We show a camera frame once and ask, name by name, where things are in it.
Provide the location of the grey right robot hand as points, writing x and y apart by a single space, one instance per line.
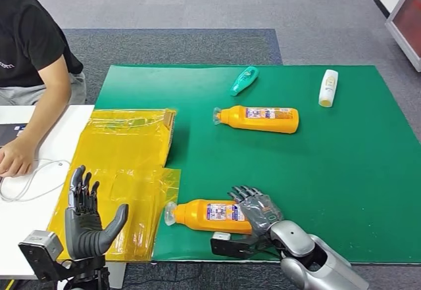
261 214

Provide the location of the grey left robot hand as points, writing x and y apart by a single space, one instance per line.
82 235

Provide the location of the person's hand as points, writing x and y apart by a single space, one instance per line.
14 159

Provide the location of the orange detergent bottle clear cap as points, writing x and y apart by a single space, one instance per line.
194 216
259 125

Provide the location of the person's forearm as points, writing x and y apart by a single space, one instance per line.
47 103

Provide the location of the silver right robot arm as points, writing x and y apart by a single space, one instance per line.
296 235

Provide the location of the teal plastic bottle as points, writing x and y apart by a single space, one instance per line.
243 81

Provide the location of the white plastic bottle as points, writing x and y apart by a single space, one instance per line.
328 88

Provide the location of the yellow transparent plastic bag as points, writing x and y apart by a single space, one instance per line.
115 148

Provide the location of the green table mat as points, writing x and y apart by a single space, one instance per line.
329 170

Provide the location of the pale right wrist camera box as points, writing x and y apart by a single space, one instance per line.
227 244

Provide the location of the red panel silver frame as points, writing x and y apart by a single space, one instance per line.
411 18

